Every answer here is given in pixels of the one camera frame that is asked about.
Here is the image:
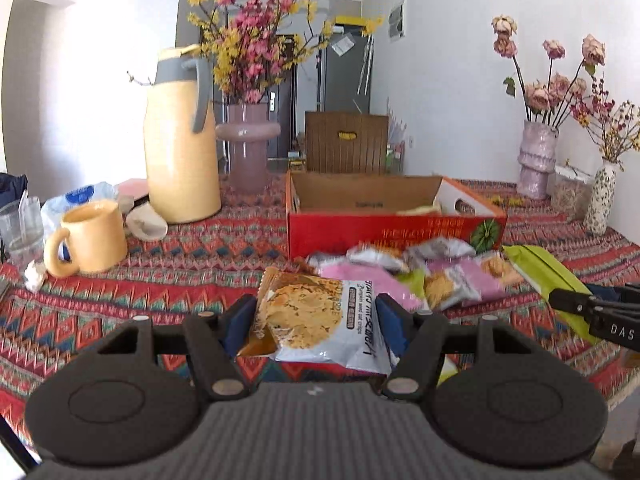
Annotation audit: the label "large pink snack packet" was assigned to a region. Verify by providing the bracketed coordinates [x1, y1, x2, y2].
[320, 261, 431, 311]

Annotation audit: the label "crumpled white tissue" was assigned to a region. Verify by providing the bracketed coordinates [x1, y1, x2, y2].
[24, 260, 48, 292]

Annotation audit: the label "slim floral vase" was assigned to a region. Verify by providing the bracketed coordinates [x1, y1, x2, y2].
[584, 162, 617, 236]

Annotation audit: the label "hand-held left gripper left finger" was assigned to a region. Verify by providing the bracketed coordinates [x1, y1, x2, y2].
[92, 294, 257, 403]

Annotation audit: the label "white dried grass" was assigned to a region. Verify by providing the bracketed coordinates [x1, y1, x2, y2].
[386, 97, 413, 143]

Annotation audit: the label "textured pink vase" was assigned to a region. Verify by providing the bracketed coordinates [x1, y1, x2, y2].
[516, 120, 559, 200]

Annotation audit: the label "folded white umbrella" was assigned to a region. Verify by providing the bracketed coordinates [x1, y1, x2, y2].
[357, 35, 375, 96]

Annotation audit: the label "red cardboard box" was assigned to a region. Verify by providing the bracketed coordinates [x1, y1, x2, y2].
[286, 170, 508, 261]

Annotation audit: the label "clear drinking glass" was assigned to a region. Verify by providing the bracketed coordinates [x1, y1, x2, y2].
[0, 196, 46, 266]

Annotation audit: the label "pink and yellow blossom branches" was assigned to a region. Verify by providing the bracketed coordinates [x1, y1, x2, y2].
[127, 0, 386, 106]

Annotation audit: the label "yellow box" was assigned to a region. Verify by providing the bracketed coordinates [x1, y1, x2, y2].
[334, 15, 373, 36]

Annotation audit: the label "glass jar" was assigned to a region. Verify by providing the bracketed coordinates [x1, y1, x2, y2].
[550, 165, 596, 221]

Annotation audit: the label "small trolley rack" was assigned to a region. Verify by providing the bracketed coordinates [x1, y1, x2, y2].
[386, 142, 406, 175]

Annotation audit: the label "pink ring-shaped vase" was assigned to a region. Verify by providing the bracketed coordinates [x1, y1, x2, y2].
[216, 103, 282, 193]

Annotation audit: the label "pink flat box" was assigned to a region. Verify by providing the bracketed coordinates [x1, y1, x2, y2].
[117, 178, 150, 201]

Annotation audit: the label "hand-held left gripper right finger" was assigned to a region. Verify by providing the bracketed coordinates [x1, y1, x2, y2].
[375, 294, 540, 403]

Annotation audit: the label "dried pink roses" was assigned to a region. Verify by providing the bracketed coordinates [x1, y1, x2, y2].
[491, 15, 607, 128]

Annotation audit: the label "grey refrigerator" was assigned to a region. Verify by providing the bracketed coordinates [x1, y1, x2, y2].
[324, 35, 373, 114]

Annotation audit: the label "white cracker packet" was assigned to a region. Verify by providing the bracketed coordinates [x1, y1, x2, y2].
[405, 237, 476, 263]
[307, 247, 406, 273]
[480, 252, 523, 288]

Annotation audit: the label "plastic wet wipes pack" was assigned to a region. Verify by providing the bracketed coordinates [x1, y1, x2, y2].
[40, 181, 121, 231]

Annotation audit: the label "yellow thermos jug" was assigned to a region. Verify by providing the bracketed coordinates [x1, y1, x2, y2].
[143, 45, 222, 224]

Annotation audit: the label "small dried flower sprigs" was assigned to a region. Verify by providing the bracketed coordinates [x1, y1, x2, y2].
[570, 75, 640, 166]

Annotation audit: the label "yellow mug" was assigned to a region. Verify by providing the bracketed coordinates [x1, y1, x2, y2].
[43, 199, 128, 278]

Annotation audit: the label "black bag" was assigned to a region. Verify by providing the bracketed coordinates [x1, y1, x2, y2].
[0, 173, 28, 208]

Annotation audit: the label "large cracker snack packet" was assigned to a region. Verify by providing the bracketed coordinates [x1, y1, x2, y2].
[237, 266, 396, 376]

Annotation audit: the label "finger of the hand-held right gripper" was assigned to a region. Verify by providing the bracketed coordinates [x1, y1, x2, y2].
[590, 282, 640, 306]
[547, 287, 640, 318]

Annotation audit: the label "dark brown door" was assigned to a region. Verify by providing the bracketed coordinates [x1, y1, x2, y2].
[267, 35, 299, 158]

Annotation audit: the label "crumpled beige paper cup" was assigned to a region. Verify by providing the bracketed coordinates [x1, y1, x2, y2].
[125, 204, 169, 241]

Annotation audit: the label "orange cracker packet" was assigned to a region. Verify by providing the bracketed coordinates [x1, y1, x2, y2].
[425, 265, 481, 311]

